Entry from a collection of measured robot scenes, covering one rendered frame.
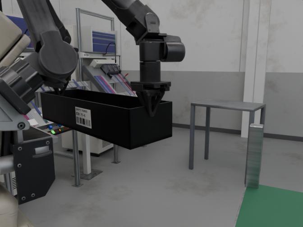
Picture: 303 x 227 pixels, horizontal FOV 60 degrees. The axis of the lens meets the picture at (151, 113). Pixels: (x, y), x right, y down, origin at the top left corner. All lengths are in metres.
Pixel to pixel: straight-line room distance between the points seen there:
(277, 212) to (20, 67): 0.59
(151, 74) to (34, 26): 0.30
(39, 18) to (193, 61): 4.44
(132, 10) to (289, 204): 0.58
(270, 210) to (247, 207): 0.04
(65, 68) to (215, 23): 4.43
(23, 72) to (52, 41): 0.09
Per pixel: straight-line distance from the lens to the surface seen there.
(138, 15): 0.73
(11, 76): 0.58
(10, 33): 0.74
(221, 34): 4.87
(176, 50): 0.74
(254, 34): 4.61
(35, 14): 0.66
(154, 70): 0.71
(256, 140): 0.65
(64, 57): 0.59
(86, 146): 3.01
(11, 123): 0.59
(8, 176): 2.30
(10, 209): 0.80
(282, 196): 0.68
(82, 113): 0.89
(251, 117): 2.78
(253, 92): 4.61
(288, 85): 4.74
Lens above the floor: 1.24
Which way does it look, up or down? 11 degrees down
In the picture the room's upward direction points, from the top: straight up
